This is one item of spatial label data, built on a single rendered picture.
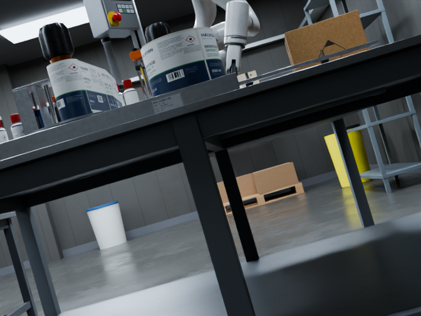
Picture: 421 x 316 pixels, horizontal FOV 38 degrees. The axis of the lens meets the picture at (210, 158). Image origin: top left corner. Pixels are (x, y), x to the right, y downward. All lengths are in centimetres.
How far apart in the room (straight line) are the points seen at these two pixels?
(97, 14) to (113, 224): 730
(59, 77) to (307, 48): 114
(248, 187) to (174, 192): 138
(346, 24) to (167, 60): 113
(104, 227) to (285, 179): 287
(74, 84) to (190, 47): 35
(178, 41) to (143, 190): 867
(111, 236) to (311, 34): 736
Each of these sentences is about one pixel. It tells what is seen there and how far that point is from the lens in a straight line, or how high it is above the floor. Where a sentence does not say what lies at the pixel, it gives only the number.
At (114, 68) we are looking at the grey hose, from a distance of 241.
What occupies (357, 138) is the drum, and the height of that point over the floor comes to 56.
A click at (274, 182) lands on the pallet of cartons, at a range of 898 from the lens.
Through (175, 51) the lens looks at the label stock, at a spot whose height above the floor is 98.
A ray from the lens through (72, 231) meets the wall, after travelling 1038.
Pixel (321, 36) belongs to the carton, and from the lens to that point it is 250.
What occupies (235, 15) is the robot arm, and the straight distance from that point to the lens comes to 226.
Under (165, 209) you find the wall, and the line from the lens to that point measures 1013.
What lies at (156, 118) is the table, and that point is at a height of 82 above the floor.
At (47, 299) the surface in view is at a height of 31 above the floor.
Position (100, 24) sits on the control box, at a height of 132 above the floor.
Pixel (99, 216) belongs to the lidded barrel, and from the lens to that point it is 949.
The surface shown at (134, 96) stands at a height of 102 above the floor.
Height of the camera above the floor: 66
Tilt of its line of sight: 1 degrees up
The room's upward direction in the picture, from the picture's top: 16 degrees counter-clockwise
